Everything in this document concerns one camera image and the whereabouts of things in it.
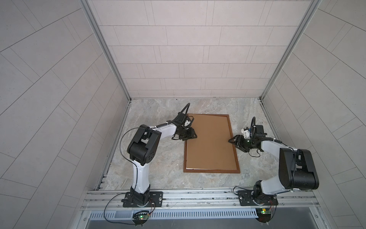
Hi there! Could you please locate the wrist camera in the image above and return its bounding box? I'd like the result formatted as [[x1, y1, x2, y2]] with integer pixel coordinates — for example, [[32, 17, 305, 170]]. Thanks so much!
[[241, 127, 252, 139], [185, 120, 191, 127]]

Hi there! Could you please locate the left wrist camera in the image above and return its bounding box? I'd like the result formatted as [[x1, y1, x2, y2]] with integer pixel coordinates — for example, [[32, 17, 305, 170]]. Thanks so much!
[[185, 120, 191, 127]]

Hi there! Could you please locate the right corner aluminium post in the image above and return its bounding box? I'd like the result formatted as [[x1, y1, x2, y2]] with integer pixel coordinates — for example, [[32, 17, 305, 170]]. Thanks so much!
[[259, 0, 322, 101]]

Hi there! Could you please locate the left corner aluminium post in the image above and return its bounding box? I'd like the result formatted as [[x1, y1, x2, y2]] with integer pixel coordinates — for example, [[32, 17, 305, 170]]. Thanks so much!
[[79, 0, 132, 103]]

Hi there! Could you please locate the controller circuit board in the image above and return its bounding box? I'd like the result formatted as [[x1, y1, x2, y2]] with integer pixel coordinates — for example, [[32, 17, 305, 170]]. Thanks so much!
[[132, 210, 150, 221], [255, 208, 272, 223]]

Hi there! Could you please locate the right controller circuit board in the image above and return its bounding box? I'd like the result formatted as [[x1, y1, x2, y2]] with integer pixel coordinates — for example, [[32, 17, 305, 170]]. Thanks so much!
[[255, 208, 272, 223]]

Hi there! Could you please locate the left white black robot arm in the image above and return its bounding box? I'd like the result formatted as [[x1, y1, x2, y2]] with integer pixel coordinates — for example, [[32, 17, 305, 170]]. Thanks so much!
[[125, 103, 197, 206]]

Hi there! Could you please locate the corner aluminium post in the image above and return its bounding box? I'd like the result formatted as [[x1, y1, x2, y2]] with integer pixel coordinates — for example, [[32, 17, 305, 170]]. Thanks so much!
[[259, 0, 322, 101], [79, 0, 132, 103]]

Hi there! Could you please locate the brown cardboard backing board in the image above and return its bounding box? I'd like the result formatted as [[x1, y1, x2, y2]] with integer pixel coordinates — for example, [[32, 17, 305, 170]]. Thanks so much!
[[186, 115, 238, 171]]

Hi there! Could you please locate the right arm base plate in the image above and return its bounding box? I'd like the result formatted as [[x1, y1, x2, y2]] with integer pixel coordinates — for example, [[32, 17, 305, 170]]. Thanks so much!
[[237, 190, 278, 207]]

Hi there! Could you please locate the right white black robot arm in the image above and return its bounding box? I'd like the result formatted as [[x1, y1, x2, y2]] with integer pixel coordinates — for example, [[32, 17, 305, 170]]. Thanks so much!
[[228, 117, 320, 205]]

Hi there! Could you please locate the aluminium mounting rail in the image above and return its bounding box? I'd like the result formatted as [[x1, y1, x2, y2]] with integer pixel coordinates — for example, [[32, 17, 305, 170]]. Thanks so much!
[[77, 188, 324, 210]]

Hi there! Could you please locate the left controller circuit board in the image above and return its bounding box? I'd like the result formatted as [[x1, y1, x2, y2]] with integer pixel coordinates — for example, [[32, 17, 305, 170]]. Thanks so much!
[[132, 210, 150, 221]]

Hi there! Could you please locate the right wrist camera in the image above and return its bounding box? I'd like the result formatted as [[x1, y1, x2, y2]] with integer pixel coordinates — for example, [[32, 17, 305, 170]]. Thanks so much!
[[241, 127, 252, 139]]

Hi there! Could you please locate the brown wooden picture frame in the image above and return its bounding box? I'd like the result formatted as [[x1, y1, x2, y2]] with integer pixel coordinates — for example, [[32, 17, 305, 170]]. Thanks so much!
[[183, 114, 241, 174]]

